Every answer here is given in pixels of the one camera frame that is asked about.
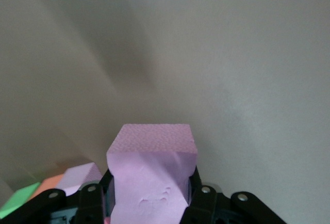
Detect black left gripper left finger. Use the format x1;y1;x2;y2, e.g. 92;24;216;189
0;169;117;224

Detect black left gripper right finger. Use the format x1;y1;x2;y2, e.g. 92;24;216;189
179;166;287;224

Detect pink foam cube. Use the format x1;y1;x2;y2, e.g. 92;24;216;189
55;162;104;197
106;123;199;224

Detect orange foam cube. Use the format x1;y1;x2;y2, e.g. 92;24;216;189
25;173;65;201

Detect green foam cube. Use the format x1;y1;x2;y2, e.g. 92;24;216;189
0;182;42;219

